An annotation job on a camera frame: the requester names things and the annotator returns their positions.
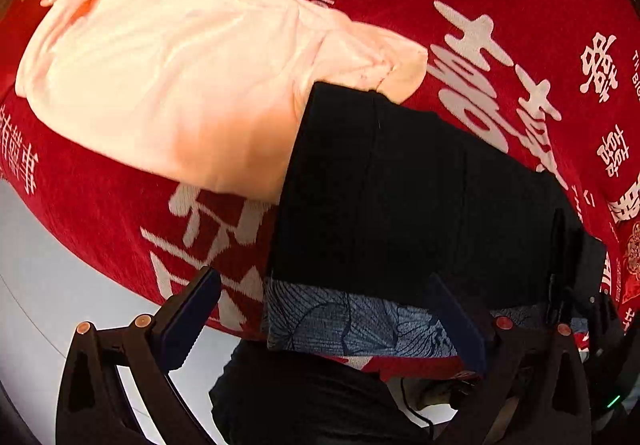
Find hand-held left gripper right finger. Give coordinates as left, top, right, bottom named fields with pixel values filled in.
left=427, top=273, right=593, bottom=445

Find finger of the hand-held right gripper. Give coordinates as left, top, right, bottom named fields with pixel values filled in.
left=547, top=205, right=610, bottom=321

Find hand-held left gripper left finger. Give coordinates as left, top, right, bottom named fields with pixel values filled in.
left=55, top=267, right=222, bottom=445

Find black pants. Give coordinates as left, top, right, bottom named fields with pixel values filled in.
left=265, top=81, right=608, bottom=306

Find red pillow with gold pattern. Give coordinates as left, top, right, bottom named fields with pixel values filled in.
left=617, top=220, right=640, bottom=321

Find blue leaf-patterned cloth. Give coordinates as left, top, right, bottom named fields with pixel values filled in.
left=262, top=277, right=591, bottom=358

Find person's dark clothed leg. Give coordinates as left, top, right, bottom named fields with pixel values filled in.
left=207, top=340, right=426, bottom=445

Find peach garment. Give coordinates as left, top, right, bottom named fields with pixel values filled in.
left=15, top=0, right=430, bottom=200

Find red printed blanket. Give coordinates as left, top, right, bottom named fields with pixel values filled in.
left=0, top=0, right=640, bottom=381

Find black cable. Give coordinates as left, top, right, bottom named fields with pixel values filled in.
left=399, top=375, right=437, bottom=432

